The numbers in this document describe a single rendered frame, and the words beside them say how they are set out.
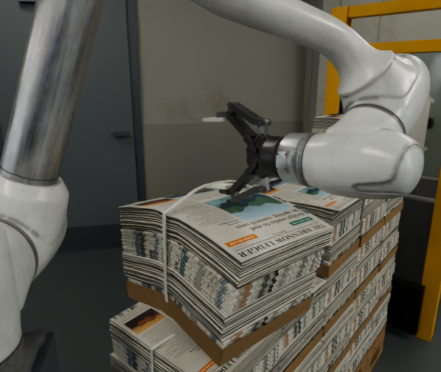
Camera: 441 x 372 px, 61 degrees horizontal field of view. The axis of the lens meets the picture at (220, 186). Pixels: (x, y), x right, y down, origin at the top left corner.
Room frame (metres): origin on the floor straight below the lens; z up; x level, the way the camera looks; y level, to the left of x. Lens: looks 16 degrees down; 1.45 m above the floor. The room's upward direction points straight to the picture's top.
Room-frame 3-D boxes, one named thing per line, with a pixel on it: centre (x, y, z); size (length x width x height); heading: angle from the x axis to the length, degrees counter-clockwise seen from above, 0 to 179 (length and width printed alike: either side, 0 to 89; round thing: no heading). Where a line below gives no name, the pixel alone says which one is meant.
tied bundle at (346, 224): (1.30, -0.29, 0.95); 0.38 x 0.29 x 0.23; 51
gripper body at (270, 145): (0.68, -0.09, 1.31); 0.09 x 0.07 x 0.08; 43
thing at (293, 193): (1.29, -0.31, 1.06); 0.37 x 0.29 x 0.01; 51
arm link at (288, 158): (0.62, -0.14, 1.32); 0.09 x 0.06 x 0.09; 133
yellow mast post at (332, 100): (2.30, -0.69, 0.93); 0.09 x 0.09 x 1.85; 50
